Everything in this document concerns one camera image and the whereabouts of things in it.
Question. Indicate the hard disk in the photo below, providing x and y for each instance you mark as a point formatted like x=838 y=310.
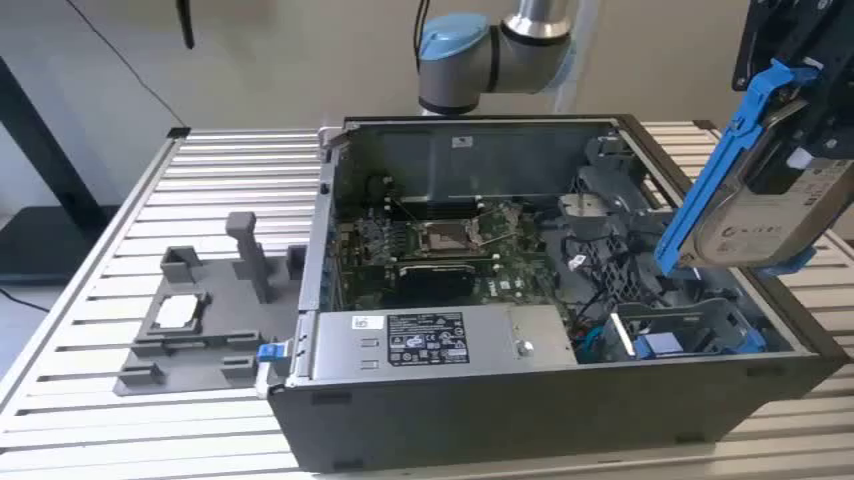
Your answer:
x=754 y=225

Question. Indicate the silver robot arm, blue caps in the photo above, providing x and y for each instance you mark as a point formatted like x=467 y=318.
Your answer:
x=460 y=65

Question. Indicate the grey metal disk bay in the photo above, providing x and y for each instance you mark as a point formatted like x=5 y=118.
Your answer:
x=667 y=312

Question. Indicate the blue plastic bay part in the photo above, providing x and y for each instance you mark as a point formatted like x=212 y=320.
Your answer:
x=656 y=346

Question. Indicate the green motherboard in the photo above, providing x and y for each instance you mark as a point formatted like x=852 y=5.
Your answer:
x=520 y=285

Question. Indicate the CPU socket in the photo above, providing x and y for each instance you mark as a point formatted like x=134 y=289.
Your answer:
x=445 y=240

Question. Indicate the silver power supply with label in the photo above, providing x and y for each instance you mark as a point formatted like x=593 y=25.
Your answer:
x=493 y=340

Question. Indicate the black hanging antenna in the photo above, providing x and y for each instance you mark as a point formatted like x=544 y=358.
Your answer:
x=186 y=25

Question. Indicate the blue case latch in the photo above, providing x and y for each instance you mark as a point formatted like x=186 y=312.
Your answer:
x=268 y=352

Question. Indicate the grey parts rack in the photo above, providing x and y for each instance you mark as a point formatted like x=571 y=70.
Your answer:
x=220 y=320

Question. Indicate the silver CPU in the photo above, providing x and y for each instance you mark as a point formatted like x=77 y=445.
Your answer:
x=178 y=311

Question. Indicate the black monitor stand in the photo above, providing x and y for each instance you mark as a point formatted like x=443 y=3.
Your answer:
x=40 y=200

